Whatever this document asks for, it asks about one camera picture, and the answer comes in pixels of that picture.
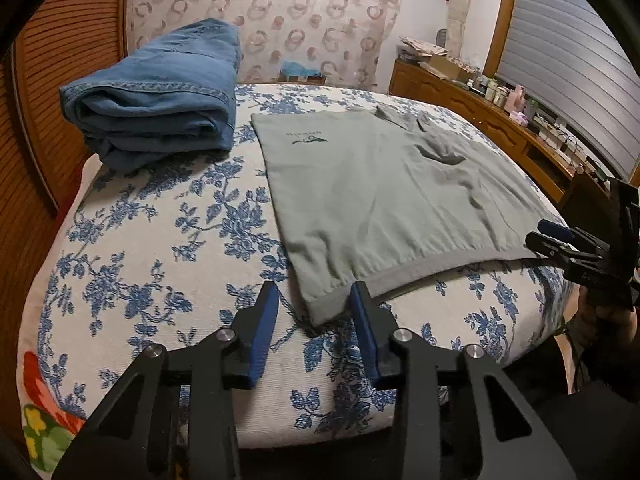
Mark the stack of papers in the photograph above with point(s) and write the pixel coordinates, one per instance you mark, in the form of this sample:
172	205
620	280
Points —
416	51

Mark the grey window blind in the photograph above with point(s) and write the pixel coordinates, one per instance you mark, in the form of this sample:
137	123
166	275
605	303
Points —
567	59

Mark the pink bottle on dresser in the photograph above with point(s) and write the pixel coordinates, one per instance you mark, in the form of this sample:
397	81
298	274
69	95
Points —
515	102

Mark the grey pants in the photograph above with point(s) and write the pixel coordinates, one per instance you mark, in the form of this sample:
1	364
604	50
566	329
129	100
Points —
388	200

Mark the patterned pink curtain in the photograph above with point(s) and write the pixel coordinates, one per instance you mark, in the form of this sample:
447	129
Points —
342	39

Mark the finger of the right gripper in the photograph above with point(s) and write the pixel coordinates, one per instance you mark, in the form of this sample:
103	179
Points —
557	229
575	252

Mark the wooden slatted headboard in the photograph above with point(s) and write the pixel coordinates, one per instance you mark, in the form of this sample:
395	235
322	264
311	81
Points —
44	45

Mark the colourful floral blanket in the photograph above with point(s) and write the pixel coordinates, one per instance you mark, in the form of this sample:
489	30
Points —
46	427

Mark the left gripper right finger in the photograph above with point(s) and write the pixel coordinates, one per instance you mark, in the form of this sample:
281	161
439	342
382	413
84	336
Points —
457	415

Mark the wooden dresser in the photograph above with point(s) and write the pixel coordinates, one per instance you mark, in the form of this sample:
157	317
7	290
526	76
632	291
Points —
527	150

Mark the folded blue jeans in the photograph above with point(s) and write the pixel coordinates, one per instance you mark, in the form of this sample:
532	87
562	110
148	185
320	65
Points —
175	95

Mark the blue floral bed sheet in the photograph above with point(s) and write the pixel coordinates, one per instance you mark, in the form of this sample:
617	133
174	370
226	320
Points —
168	255

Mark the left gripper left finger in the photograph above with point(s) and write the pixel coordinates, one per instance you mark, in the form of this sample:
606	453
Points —
170	414

